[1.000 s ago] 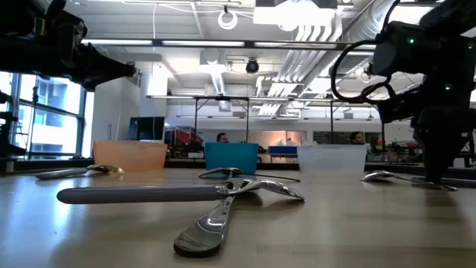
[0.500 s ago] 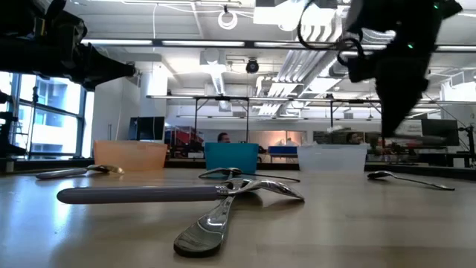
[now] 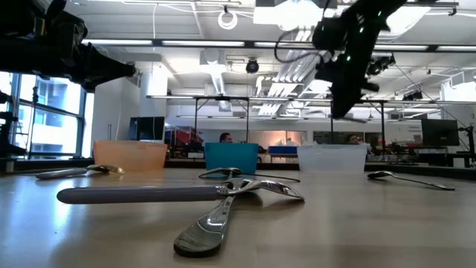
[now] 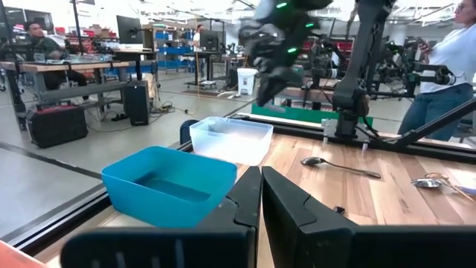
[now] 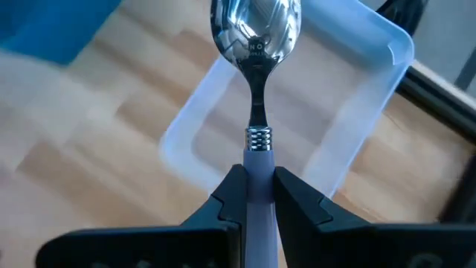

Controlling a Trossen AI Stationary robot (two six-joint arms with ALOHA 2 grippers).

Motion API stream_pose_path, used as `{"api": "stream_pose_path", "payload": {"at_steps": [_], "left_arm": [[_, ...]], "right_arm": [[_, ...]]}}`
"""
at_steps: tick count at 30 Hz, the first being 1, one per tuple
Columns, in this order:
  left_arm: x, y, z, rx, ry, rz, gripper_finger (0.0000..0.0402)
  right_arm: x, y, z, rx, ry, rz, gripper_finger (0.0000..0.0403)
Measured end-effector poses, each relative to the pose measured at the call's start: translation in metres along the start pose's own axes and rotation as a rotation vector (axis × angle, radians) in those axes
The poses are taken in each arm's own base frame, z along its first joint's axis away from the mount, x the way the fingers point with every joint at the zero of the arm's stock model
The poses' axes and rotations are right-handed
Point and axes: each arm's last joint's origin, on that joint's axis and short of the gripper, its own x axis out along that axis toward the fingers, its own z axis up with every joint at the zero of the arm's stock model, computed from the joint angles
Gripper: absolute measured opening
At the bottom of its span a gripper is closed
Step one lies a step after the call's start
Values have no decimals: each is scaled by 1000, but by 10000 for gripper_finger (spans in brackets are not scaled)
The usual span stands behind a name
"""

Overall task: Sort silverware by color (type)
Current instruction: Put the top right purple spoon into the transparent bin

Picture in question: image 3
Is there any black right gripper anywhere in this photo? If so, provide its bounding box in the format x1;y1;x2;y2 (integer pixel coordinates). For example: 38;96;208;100
312;16;382;120

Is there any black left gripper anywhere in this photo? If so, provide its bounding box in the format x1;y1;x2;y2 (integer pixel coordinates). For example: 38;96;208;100
72;42;138;93

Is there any gold metal spoon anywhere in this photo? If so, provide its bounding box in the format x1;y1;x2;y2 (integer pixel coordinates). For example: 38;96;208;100
87;164;126;176

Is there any lavender handled silver spoon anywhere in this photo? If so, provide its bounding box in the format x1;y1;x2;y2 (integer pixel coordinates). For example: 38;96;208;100
35;166;101;181
56;179;305;205

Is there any black studio light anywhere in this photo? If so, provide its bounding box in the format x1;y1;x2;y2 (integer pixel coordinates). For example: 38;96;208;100
366;54;396;77

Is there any clear plastic bin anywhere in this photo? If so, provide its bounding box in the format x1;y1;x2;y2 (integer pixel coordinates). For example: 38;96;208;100
296;144;368;175

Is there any small blue background bin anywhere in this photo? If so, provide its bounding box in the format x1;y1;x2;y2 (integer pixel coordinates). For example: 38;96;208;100
267;145;298;156

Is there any large glass window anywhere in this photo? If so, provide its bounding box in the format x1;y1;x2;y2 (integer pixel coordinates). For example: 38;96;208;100
0;72;94;159

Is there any black metal spoon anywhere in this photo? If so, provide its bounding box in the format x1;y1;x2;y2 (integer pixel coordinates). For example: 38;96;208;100
367;170;456;192
173;177;257;259

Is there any overhead light bar beam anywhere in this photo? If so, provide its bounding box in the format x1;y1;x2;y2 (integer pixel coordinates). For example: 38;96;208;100
81;38;476;53

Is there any orange plastic bin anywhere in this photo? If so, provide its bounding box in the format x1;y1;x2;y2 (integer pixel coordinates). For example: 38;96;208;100
92;140;169;172

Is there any black computer monitor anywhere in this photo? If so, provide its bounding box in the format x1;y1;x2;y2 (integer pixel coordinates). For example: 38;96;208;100
421;118;460;147

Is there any blue plastic bin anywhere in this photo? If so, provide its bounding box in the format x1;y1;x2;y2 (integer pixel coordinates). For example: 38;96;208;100
204;142;260;175

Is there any black equipment stand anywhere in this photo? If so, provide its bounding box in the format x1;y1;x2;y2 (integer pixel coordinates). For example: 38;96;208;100
0;91;29;159

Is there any black light stand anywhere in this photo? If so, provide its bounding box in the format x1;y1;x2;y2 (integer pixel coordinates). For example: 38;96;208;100
459;124;476;168

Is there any black background rig frame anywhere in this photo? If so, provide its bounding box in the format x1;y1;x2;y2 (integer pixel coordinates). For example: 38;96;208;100
193;95;251;144
329;98;387;152

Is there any white ventilation duct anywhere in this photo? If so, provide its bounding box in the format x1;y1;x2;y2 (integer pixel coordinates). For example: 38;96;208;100
200;48;228;96

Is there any black metal table frame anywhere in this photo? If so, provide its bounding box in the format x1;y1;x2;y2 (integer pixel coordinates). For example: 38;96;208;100
0;158;476;182

